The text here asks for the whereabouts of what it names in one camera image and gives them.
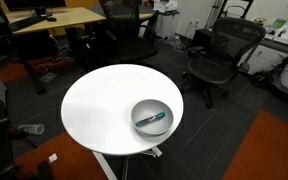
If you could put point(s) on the round white table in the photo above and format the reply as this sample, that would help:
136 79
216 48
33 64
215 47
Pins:
96 112

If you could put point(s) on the clear plastic bottle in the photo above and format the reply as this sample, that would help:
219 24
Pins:
32 129

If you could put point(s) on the grey bowl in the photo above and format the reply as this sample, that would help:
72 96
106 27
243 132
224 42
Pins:
148 108

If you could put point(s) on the black keyboard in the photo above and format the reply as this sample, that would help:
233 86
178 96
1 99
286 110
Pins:
24 23

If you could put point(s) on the black electric scooter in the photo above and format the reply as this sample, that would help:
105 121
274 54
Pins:
264 79

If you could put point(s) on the black mesh office chair right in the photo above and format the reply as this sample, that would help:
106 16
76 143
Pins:
215 65

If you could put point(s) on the black monitor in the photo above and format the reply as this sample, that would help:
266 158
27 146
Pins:
39 6

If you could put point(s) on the black computer mouse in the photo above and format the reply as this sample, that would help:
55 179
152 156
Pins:
51 19

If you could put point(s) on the black office chair centre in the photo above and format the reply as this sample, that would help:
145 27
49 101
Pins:
125 39

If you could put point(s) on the teal and black marker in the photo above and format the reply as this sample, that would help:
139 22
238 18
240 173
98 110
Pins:
150 119

